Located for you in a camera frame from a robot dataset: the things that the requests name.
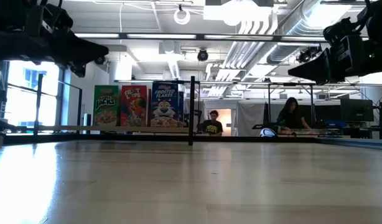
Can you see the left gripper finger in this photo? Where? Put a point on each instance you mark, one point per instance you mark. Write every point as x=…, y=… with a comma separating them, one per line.
x=85, y=51

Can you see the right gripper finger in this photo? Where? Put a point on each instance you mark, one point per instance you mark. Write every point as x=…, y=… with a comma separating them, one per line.
x=315, y=70

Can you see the green Apple Jacks cereal box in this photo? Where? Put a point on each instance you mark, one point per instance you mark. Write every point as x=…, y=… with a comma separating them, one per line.
x=106, y=105

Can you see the red Froot Loops cereal box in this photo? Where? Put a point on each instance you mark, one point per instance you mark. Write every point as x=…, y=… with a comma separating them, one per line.
x=133, y=105

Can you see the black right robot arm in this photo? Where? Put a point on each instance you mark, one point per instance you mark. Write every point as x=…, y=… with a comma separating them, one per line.
x=380, y=31

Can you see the person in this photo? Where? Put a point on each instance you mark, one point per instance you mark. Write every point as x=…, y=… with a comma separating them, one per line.
x=212, y=127
x=290, y=118

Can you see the overhead LED light bar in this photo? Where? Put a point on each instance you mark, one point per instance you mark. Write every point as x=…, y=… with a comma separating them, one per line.
x=160, y=36

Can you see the white and black ball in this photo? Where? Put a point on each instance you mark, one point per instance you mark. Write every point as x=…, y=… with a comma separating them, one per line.
x=267, y=132

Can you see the grey hanging curtain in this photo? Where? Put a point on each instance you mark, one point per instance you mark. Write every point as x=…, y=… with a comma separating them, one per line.
x=250, y=118

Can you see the blue table edge strip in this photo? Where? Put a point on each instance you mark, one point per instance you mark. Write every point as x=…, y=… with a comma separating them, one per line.
x=359, y=143

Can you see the black overhead camera rig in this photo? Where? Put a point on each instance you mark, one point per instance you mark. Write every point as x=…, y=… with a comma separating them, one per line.
x=307, y=55

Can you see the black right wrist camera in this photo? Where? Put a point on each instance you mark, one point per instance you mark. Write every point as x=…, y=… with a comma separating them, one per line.
x=337, y=29

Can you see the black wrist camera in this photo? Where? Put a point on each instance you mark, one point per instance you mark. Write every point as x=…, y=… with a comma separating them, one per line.
x=337, y=29
x=51, y=18

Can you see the black metal stand frame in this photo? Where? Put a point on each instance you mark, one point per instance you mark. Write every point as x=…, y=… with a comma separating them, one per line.
x=312, y=105

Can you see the silver ventilation duct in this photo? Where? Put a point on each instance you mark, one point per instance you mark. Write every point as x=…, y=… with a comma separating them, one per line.
x=281, y=54

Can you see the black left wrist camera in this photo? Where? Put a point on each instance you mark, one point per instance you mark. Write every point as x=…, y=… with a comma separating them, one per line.
x=51, y=18

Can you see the black table edge rail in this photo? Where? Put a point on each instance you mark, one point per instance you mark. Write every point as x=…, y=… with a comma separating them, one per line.
x=240, y=139

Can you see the black dome camera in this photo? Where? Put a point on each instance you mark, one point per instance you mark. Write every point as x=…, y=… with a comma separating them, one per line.
x=202, y=55

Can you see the black metal shelf frame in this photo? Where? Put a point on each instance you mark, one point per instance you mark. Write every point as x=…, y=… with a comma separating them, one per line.
x=191, y=118

